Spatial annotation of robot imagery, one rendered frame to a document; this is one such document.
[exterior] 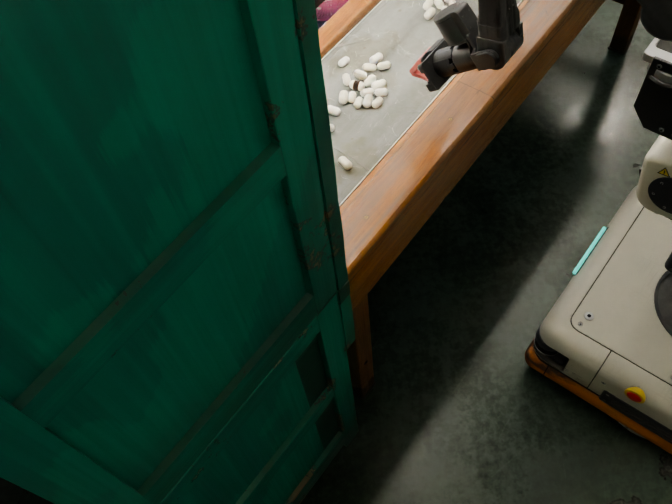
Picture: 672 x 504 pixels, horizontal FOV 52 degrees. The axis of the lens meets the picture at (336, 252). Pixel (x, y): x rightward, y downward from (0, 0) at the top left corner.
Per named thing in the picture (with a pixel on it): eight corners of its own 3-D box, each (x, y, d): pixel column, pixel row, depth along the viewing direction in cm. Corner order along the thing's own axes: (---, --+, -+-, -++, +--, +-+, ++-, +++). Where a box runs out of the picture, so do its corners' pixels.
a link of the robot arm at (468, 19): (499, 67, 124) (523, 39, 128) (467, 12, 120) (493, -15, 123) (453, 79, 134) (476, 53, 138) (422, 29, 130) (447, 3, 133)
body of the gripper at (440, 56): (414, 66, 138) (439, 59, 132) (442, 37, 142) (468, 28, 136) (431, 93, 141) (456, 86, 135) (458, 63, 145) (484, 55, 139)
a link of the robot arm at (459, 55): (484, 72, 130) (499, 54, 133) (465, 41, 128) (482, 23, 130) (458, 79, 136) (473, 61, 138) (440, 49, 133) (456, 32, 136)
